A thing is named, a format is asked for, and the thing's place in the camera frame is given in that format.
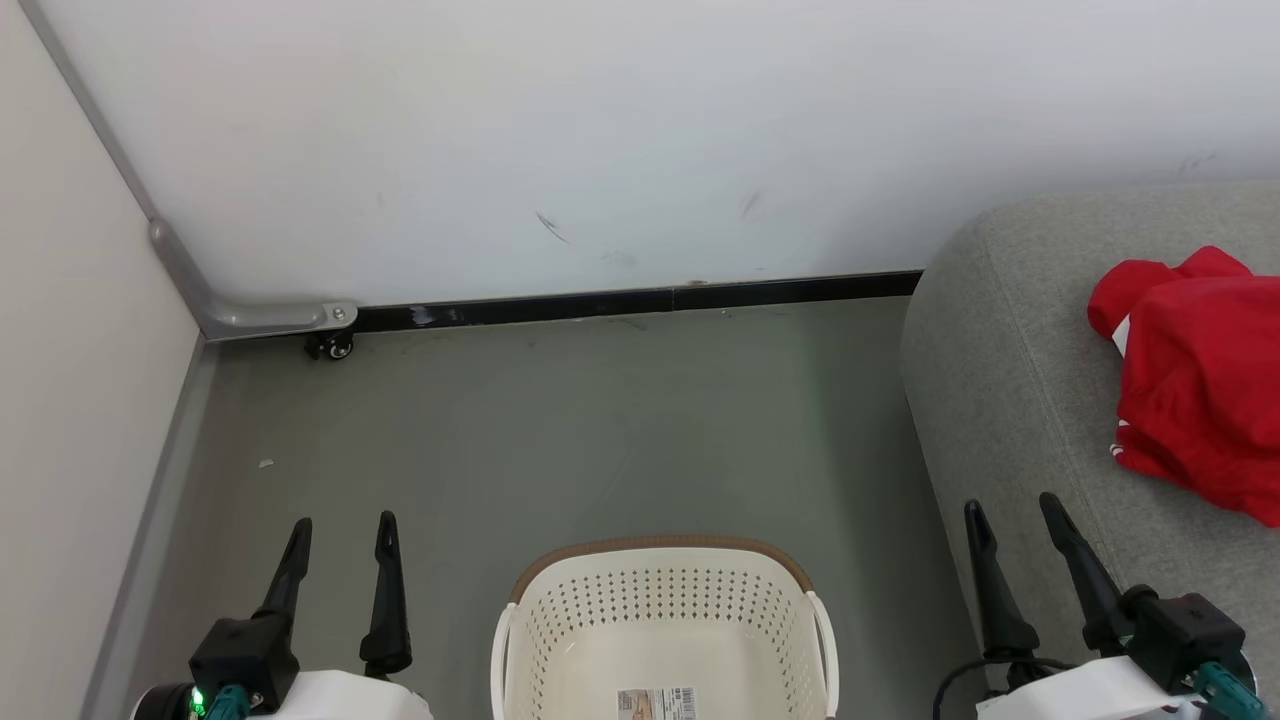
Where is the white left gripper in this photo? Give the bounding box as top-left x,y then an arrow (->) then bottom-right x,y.
250,511 -> 433,720

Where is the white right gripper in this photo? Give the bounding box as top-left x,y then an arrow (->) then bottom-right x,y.
963,492 -> 1211,720

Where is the red garment with white tag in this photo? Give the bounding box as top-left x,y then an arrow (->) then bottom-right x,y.
1087,246 -> 1280,481

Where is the grey fabric sofa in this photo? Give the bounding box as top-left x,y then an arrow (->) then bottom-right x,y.
900,182 -> 1280,720

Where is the grey panel floor trim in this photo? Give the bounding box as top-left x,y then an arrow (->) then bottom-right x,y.
80,338 -> 221,720

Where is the white perforated laundry basket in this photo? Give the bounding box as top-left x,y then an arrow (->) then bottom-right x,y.
490,536 -> 839,720

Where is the printed basket label sticker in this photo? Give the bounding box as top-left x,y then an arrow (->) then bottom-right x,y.
617,688 -> 698,720

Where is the teal right camera plug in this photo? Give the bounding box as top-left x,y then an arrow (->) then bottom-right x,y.
1193,662 -> 1266,720

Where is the grey metal bracket with caster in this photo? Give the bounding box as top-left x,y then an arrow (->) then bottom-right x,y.
20,0 -> 359,343

